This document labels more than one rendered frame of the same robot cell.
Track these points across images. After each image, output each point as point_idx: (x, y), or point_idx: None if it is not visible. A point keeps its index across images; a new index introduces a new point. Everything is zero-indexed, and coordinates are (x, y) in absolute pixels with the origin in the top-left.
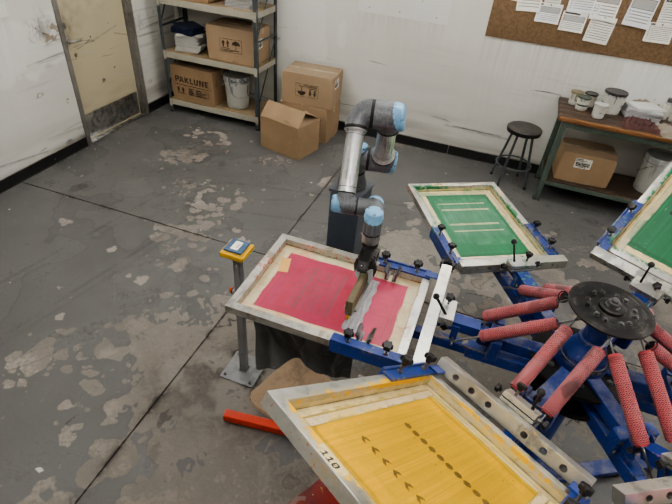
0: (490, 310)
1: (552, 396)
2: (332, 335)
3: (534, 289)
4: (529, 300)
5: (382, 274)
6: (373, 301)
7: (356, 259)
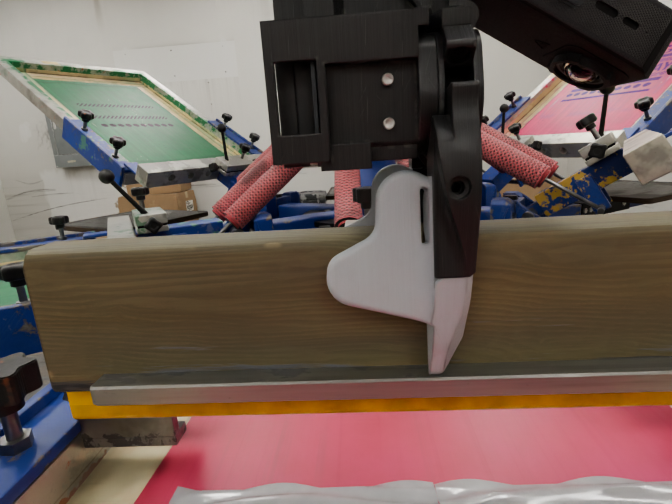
0: (348, 204)
1: (532, 153)
2: None
3: (271, 175)
4: (268, 213)
5: (92, 495)
6: (376, 474)
7: (477, 88)
